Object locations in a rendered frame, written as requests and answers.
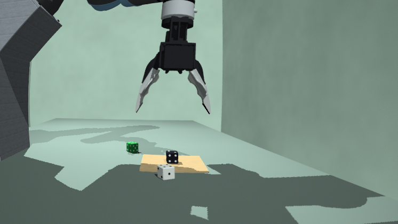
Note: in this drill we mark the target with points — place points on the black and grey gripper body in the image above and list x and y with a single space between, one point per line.
174 56

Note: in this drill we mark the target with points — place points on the tan flat mat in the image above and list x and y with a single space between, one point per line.
186 164

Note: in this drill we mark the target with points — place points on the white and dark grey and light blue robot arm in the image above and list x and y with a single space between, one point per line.
178 8

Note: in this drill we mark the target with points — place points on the black die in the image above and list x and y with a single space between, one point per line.
171 157

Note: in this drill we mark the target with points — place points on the white die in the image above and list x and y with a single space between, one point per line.
166 172

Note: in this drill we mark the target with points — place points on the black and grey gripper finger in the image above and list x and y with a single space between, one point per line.
196 77
150 77

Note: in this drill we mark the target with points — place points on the green die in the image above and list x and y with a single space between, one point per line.
132 147

